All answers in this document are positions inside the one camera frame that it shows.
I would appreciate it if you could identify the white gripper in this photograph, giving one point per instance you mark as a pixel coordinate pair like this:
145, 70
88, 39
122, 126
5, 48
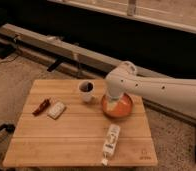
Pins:
111, 104

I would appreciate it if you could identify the white plastic bottle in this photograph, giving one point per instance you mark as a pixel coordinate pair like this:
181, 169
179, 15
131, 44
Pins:
110, 143

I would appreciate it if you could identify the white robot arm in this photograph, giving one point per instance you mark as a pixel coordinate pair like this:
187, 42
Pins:
175, 93

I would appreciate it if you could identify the orange bowl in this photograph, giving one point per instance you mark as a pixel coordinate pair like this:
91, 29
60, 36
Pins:
124, 108

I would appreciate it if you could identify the white cup with dark liquid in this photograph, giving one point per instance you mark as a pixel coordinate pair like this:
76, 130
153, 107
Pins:
85, 89

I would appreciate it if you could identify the wooden table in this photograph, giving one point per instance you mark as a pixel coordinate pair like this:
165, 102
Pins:
76, 138

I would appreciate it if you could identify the black table leg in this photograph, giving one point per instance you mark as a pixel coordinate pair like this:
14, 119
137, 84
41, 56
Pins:
10, 128

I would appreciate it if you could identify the black bracket on rail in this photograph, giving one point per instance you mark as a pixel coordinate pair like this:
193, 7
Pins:
54, 65

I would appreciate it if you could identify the long grey metal rail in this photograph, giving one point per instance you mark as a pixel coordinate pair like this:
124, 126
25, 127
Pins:
73, 52

